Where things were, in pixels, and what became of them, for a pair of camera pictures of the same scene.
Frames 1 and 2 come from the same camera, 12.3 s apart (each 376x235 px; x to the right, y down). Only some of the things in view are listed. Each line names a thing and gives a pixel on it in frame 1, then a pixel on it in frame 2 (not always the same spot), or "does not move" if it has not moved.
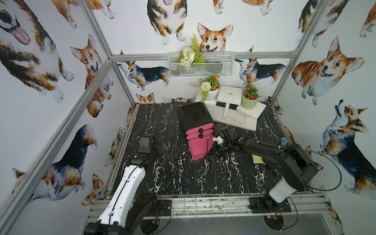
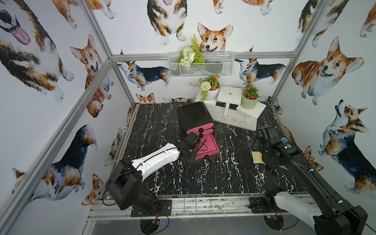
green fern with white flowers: [190, 55] does not move
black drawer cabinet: [193, 116] does not move
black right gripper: [217, 148] → [255, 144]
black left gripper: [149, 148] → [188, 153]
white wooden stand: [226, 107] does not move
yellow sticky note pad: [257, 159] does not move
